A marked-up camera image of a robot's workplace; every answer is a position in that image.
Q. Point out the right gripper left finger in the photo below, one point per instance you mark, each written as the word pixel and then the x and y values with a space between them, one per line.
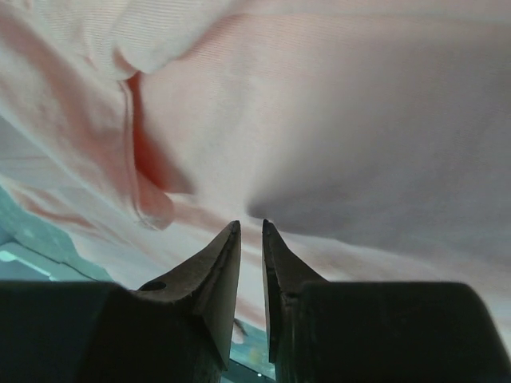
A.
pixel 203 288

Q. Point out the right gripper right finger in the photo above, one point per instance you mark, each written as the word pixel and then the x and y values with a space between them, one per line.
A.
pixel 296 300

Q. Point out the salmon pink t shirt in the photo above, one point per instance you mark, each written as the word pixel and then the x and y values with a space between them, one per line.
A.
pixel 374 134

